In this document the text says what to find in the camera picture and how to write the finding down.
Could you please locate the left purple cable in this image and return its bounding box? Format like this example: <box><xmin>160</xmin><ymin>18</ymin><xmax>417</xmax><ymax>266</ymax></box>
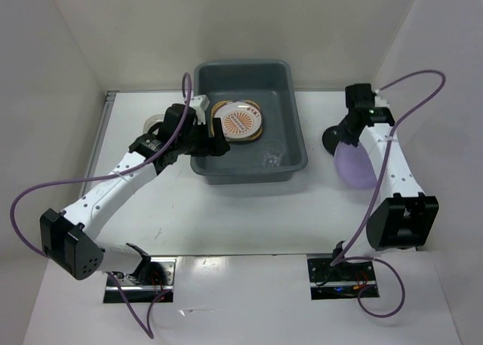
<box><xmin>9</xmin><ymin>72</ymin><xmax>192</xmax><ymax>338</ymax></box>

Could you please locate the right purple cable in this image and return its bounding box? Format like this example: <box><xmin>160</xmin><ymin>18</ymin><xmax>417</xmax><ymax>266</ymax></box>
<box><xmin>330</xmin><ymin>69</ymin><xmax>447</xmax><ymax>319</ymax></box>

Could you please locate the woven bamboo square tray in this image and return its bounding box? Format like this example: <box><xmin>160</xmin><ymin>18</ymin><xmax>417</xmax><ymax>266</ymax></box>
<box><xmin>210</xmin><ymin>99</ymin><xmax>265</xmax><ymax>145</ymax></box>

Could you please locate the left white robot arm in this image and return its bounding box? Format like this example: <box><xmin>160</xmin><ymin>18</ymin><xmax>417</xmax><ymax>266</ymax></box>
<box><xmin>40</xmin><ymin>95</ymin><xmax>230</xmax><ymax>285</ymax></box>

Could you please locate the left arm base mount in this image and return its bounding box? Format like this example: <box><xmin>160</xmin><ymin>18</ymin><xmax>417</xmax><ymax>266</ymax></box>
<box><xmin>103</xmin><ymin>257</ymin><xmax>177</xmax><ymax>304</ymax></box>

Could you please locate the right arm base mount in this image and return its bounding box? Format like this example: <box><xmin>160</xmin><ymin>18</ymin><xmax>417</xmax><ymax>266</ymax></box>
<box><xmin>306</xmin><ymin>254</ymin><xmax>380</xmax><ymax>300</ymax></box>

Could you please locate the round patterned plate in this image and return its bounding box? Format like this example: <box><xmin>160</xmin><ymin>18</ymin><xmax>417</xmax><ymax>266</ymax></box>
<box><xmin>213</xmin><ymin>102</ymin><xmax>264</xmax><ymax>141</ymax></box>

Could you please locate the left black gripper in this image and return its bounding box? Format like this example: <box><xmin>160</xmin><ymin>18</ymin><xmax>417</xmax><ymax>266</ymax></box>
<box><xmin>177</xmin><ymin>117</ymin><xmax>230</xmax><ymax>157</ymax></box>

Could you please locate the clear square small dish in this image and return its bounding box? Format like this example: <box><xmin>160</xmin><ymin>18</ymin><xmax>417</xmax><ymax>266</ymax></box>
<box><xmin>143</xmin><ymin>114</ymin><xmax>165</xmax><ymax>133</ymax></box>

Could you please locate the purple cable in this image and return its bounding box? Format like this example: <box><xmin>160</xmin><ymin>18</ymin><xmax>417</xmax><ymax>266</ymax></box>
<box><xmin>9</xmin><ymin>72</ymin><xmax>192</xmax><ymax>338</ymax></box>
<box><xmin>330</xmin><ymin>69</ymin><xmax>447</xmax><ymax>319</ymax></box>

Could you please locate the clear plastic cup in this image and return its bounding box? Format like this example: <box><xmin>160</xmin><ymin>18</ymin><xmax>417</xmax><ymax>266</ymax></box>
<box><xmin>262</xmin><ymin>140</ymin><xmax>286</xmax><ymax>168</ymax></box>

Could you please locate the purple round plate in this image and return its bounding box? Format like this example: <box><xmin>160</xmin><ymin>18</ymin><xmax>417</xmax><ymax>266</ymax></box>
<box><xmin>334</xmin><ymin>142</ymin><xmax>377</xmax><ymax>189</ymax></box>

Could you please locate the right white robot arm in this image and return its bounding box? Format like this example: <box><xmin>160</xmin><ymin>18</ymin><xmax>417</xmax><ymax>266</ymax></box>
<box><xmin>322</xmin><ymin>83</ymin><xmax>439</xmax><ymax>279</ymax></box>

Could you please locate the grey plastic bin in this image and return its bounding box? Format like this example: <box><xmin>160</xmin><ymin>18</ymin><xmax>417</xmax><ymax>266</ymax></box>
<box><xmin>190</xmin><ymin>59</ymin><xmax>308</xmax><ymax>185</ymax></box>

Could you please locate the black round plate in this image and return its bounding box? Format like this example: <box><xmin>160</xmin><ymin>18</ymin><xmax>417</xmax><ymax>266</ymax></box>
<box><xmin>321</xmin><ymin>125</ymin><xmax>347</xmax><ymax>156</ymax></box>

